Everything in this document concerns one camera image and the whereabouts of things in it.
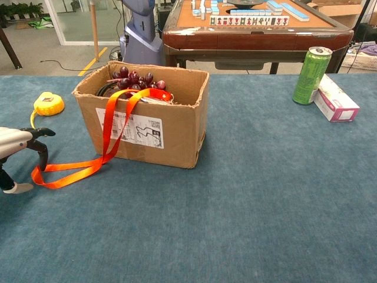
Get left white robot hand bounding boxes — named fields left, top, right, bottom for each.
left=0, top=126, right=57, bottom=195

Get orange lanyard with badge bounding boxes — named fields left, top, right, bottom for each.
left=31, top=87, right=174, bottom=190

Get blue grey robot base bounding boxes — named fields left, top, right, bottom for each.
left=119, top=0, right=166, bottom=66

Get brown cardboard box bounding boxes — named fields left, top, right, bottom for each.
left=72, top=60, right=210, bottom=169

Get yellow tape measure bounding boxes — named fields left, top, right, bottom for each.
left=29, top=91, right=65, bottom=130

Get black furniture leg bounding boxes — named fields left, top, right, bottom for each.
left=0, top=26, right=23, bottom=70

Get green cloth on floor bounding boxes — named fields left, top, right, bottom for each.
left=28, top=17, right=55, bottom=29

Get potted green plants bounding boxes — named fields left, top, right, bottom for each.
left=0, top=2, right=45, bottom=29

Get bunch of purple grapes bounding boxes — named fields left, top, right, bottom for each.
left=107, top=66, right=167, bottom=92

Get wooden pole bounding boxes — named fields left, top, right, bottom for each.
left=90, top=0, right=100, bottom=62

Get cluster of upright mahjong tiles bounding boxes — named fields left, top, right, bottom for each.
left=191, top=0, right=220, bottom=20

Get blue felt table mat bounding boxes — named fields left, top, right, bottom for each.
left=0, top=73, right=377, bottom=283

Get brown mahjong table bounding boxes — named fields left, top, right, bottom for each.
left=161, top=0, right=355, bottom=75

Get row of face-up mahjong tiles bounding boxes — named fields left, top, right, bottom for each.
left=209, top=15, right=290, bottom=27

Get row of blue-backed mahjong tiles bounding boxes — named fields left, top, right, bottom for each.
left=230, top=9, right=273, bottom=17

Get dark round dice dish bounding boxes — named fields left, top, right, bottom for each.
left=226, top=0, right=267, bottom=8

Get stacked blue mahjong tiles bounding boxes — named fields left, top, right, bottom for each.
left=266, top=0, right=284, bottom=12

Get green drink can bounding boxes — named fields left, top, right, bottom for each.
left=292, top=46, right=333, bottom=106

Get long diagonal mahjong tile row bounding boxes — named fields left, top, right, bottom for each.
left=282, top=2, right=310, bottom=22

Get pink and white carton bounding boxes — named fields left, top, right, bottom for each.
left=313, top=73, right=361, bottom=123

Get white plastic basket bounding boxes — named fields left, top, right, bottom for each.
left=341, top=44, right=377, bottom=71

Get black tripod stand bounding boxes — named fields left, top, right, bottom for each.
left=352, top=0, right=371, bottom=32

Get black floor cable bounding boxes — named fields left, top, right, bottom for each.
left=39, top=58, right=89, bottom=73

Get black cable coil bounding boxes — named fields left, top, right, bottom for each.
left=96, top=81, right=120, bottom=98

